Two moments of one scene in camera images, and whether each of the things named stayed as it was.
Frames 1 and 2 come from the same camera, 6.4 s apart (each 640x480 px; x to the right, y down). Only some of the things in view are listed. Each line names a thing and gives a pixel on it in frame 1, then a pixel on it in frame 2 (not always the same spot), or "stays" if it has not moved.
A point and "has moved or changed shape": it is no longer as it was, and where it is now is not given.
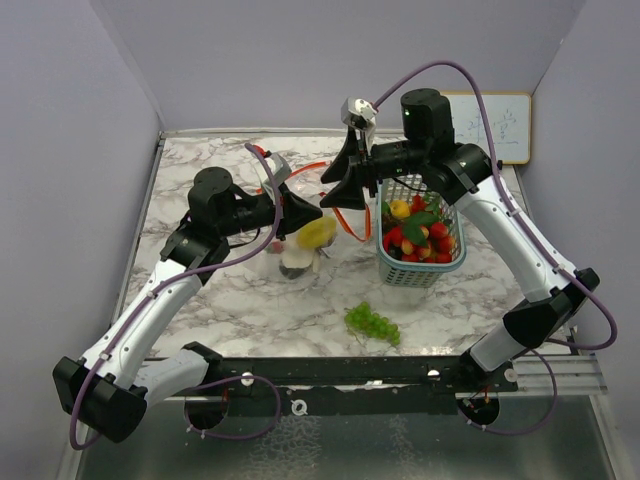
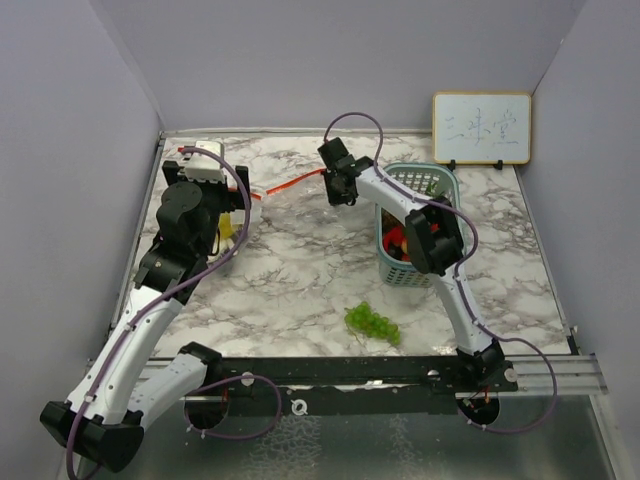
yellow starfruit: x=317 y=233 has moved or changed shape
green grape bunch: x=362 y=318 stays
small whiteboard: x=510 y=118 stays
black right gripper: x=349 y=192 to x=336 y=201
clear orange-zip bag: x=306 y=249 has moved or changed shape
